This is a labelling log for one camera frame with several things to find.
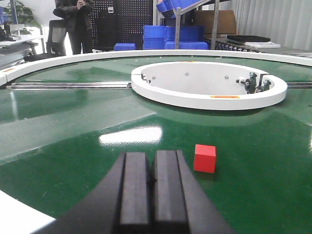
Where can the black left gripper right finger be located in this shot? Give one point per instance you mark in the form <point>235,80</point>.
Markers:
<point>180,205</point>

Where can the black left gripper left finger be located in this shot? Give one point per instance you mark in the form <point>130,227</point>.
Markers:
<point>119,204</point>

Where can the red cube block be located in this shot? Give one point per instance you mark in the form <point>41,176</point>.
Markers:
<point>205,158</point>

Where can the small blue crate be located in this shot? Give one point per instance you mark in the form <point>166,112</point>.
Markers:
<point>124,46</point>

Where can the stacked blue crates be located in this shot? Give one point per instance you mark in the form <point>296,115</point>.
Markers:
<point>163,37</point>

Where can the white outer rim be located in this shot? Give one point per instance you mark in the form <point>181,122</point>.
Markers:
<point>9,74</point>

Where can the black office chair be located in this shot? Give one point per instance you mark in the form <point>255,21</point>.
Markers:
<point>55,42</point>

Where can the black tray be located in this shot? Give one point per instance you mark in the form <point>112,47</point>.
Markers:
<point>248,38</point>

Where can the black pegboard panel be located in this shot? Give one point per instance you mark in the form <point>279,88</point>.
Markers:
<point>120,21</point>

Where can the white foam sheet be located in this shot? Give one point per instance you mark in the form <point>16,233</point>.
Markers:
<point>268,44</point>

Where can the white desk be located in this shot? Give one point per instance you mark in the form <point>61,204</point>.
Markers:
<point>13,52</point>

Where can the person in dark clothes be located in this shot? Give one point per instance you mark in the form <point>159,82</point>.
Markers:
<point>78,23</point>

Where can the green potted plant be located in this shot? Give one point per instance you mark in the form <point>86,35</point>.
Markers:
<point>17,11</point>

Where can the metal rail bar left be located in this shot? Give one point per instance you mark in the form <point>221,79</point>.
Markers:
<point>77,86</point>

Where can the metal rail bar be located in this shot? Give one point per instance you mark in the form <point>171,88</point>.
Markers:
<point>299,85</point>
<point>77,86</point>

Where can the metal rail bar right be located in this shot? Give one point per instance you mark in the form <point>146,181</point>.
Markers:
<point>299,85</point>

